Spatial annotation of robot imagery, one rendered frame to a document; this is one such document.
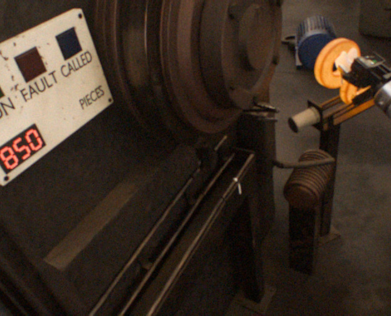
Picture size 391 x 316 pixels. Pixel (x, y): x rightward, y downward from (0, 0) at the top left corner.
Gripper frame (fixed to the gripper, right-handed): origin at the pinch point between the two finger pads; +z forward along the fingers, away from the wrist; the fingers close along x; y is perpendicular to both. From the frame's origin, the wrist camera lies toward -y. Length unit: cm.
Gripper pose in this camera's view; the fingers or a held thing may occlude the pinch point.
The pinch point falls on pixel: (337, 58)
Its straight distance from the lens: 128.7
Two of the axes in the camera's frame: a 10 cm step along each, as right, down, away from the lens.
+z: -4.2, -7.1, 5.6
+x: -9.0, 3.6, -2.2
